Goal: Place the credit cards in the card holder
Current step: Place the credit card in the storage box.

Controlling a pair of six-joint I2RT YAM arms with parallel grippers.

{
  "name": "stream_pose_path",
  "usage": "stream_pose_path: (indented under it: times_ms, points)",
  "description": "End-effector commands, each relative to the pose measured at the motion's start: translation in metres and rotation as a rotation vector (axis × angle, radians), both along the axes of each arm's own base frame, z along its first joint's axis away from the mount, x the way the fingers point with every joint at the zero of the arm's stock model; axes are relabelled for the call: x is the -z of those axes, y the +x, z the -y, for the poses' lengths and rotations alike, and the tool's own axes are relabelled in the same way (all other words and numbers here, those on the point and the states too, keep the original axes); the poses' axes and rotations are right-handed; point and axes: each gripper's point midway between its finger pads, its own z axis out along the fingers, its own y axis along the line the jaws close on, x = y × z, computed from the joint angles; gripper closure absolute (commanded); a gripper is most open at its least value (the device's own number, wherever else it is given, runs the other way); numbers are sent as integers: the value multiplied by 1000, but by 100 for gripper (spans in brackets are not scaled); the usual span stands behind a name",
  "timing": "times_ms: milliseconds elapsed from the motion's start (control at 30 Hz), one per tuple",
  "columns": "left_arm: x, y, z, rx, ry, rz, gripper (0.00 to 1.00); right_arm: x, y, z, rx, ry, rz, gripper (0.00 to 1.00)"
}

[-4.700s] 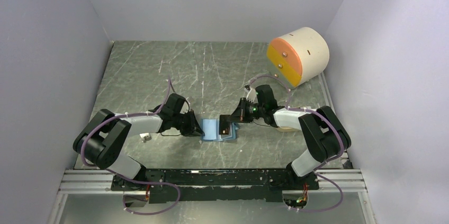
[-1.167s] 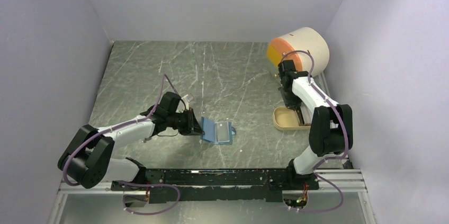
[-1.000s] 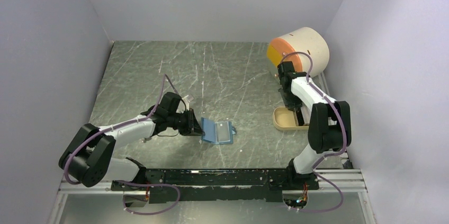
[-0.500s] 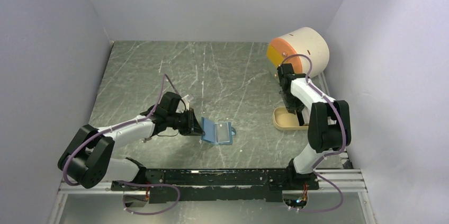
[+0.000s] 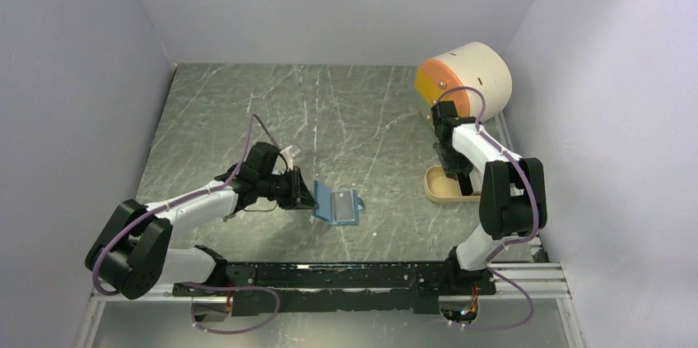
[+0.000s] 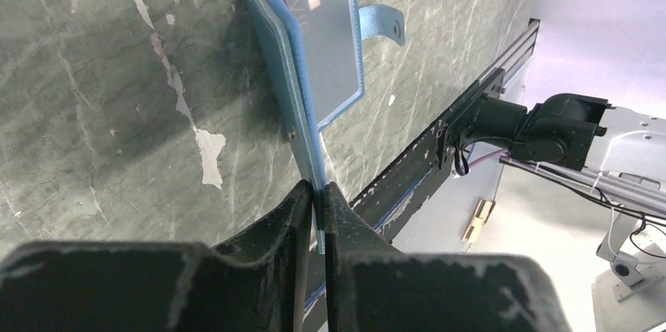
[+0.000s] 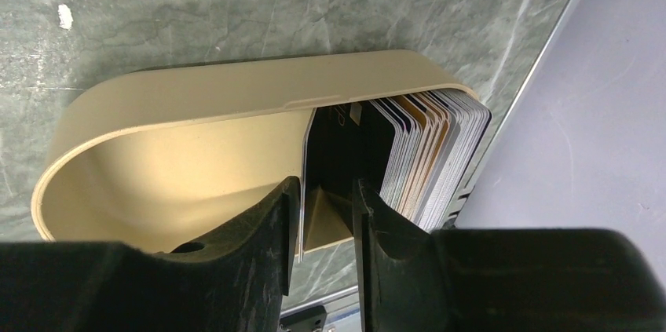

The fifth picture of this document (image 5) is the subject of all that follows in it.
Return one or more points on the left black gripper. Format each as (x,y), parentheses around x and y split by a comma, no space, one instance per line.
(299,196)

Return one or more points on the blue card holder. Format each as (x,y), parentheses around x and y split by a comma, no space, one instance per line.
(324,209)

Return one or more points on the grey VIP credit card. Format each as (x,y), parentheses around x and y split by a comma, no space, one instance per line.
(345,207)

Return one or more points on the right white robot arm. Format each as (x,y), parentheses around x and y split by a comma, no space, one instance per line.
(512,206)

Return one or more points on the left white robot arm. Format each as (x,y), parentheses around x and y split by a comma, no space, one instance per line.
(132,253)

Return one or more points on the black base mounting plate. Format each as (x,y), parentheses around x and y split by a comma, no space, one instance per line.
(261,287)

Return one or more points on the beige oval tray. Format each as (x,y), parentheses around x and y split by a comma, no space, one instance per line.
(441,189)

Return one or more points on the beige cylindrical drawer box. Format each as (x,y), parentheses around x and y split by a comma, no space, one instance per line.
(475,65)

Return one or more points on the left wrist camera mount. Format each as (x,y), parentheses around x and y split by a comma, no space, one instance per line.
(292,153)

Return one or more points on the aluminium rail frame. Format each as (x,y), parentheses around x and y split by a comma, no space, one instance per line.
(535,280)

